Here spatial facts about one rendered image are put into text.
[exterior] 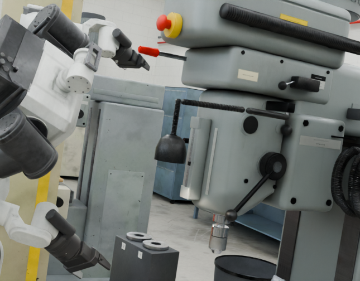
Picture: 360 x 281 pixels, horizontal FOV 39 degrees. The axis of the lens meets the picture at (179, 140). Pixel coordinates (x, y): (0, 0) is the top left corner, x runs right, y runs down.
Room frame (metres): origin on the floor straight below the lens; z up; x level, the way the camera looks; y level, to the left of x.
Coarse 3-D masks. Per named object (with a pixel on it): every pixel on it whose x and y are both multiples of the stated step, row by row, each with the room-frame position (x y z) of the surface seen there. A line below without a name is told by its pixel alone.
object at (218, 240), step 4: (212, 232) 1.34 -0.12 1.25; (216, 232) 1.33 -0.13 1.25; (220, 232) 1.33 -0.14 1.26; (224, 232) 1.33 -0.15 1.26; (212, 236) 1.34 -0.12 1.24; (216, 236) 1.33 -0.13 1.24; (220, 236) 1.33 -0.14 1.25; (224, 236) 1.33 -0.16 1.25; (212, 240) 1.34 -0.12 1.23; (216, 240) 1.33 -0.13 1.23; (220, 240) 1.33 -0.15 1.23; (224, 240) 1.33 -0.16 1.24; (212, 244) 1.33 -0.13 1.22; (216, 244) 1.33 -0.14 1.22; (220, 244) 1.33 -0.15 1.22; (224, 244) 1.33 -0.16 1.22; (212, 248) 1.33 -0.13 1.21; (216, 248) 1.33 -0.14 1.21; (220, 248) 1.33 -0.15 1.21; (224, 248) 1.34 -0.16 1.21
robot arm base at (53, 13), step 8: (48, 8) 1.47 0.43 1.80; (56, 8) 1.45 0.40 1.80; (40, 16) 1.47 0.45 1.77; (56, 16) 1.44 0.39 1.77; (32, 24) 1.48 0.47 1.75; (48, 24) 1.43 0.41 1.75; (40, 32) 1.43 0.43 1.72; (48, 32) 1.44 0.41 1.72; (48, 40) 1.44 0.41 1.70; (56, 40) 1.46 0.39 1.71; (88, 40) 1.54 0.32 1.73; (64, 48) 1.48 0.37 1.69; (80, 48) 1.52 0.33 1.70; (72, 56) 1.50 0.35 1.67
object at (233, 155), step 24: (216, 96) 1.29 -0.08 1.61; (240, 96) 1.25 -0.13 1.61; (264, 96) 1.29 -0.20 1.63; (216, 120) 1.27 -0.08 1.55; (240, 120) 1.24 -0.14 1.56; (264, 120) 1.27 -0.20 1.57; (216, 144) 1.26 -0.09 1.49; (240, 144) 1.24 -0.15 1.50; (264, 144) 1.28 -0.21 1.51; (216, 168) 1.25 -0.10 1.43; (240, 168) 1.25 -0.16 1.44; (216, 192) 1.25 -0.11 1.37; (240, 192) 1.26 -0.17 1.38; (264, 192) 1.29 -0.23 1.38
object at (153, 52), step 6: (138, 48) 1.30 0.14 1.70; (144, 48) 1.30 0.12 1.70; (150, 48) 1.31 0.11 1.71; (156, 48) 1.33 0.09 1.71; (144, 54) 1.31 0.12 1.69; (150, 54) 1.31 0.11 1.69; (156, 54) 1.32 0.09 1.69; (162, 54) 1.33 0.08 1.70; (168, 54) 1.34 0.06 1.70; (174, 54) 1.35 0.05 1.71
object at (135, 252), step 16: (128, 240) 1.73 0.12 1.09; (144, 240) 1.74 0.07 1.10; (128, 256) 1.71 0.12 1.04; (144, 256) 1.64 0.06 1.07; (160, 256) 1.64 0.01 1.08; (176, 256) 1.68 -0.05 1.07; (112, 272) 1.77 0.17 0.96; (128, 272) 1.70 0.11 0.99; (144, 272) 1.63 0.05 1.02; (160, 272) 1.64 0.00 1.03
